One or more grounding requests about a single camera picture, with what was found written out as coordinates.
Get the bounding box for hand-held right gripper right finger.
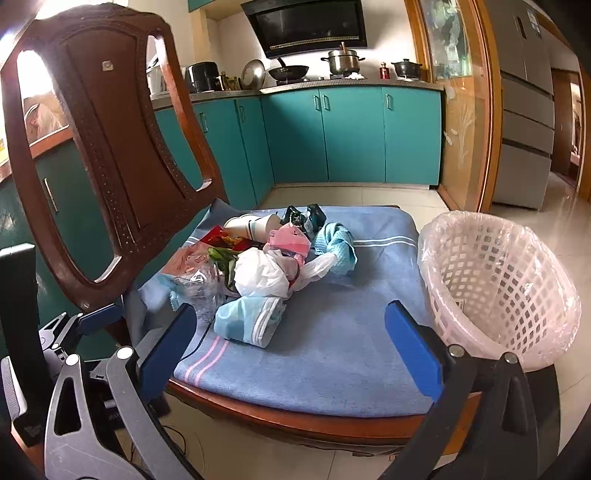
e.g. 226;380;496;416
384;300;541;480

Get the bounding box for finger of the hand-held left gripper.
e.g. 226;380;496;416
76;302;125;337
39;313;84;357

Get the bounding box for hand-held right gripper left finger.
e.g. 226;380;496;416
44;303;204;480

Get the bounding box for white lattice waste basket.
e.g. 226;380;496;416
417;210;583;374

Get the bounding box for light blue cloth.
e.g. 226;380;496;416
313;222;358;277

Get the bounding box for pink plastic bag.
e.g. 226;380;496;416
268;223;311;268

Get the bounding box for clear plastic bag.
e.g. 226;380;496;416
168;265;227;324

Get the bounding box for light blue white packet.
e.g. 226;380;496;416
213;296;288;348

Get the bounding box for blue striped towel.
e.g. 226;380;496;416
124;203;444;416

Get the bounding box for green vegetable scrap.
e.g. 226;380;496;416
208;247;238;291

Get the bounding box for white plastic bag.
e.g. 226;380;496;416
233;247;333;301

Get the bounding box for red snack packet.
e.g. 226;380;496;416
199;224;252;252

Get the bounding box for white paper cup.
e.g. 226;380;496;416
249;212;283;243
223;213;258;241

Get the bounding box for dark green wrapper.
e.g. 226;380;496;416
281;203;328;241

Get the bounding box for carved wooden chair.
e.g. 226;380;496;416
0;4;483;462

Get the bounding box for teal kitchen cabinets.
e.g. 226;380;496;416
0;86;446;305

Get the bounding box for wooden framed glass door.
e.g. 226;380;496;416
406;0;504;213

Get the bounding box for white dish rack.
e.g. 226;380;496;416
147;55;168;95

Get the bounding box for grey refrigerator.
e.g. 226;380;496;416
489;0;555;210

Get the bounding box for black air fryer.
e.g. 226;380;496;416
187;61;222;93

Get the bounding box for black lidded pot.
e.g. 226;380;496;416
392;58;422;79

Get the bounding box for steel pan lid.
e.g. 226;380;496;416
241;59;267;89

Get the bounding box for steel cooking pot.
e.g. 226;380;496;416
322;41;365;75

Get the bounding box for black wok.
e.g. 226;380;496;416
268;58;310;81

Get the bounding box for black range hood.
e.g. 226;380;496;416
241;0;369;59

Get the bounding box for teal wall cabinet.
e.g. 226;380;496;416
187;0;241;12

